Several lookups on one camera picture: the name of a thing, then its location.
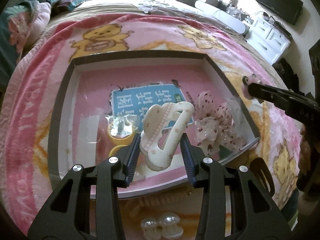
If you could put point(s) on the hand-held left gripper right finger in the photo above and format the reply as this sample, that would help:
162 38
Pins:
186 152

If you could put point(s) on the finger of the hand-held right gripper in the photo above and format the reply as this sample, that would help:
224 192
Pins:
265 92

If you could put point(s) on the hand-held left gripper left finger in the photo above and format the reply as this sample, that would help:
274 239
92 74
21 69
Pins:
133 152

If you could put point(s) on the spotted fabric hair bow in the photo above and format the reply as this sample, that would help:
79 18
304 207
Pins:
247 87
212 105
215 133

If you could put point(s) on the white hair claw clip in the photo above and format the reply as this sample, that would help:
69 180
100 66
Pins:
155 135

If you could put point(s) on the pink shallow box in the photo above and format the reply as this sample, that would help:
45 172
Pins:
95 100

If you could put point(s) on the person's right hand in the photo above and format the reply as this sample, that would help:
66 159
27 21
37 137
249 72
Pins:
308 155

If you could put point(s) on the dark bag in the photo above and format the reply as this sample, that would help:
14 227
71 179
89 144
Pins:
283 70

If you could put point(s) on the white dresser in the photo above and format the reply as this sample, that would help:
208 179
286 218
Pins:
268 37

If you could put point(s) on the pearl hair clip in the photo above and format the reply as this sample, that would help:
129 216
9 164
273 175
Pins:
150 226

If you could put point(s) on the white rounded bench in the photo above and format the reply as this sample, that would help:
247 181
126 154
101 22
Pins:
222 15

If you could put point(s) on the black television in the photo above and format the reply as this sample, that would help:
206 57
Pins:
277 0

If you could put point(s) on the pink bear printed blanket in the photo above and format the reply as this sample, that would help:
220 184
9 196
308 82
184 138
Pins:
37 120

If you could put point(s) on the beige bedspread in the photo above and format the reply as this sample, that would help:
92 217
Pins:
112 6

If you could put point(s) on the purple pillow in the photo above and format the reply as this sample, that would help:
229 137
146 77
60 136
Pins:
67 2

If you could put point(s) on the floral quilt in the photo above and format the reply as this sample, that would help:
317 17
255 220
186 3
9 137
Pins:
22 22

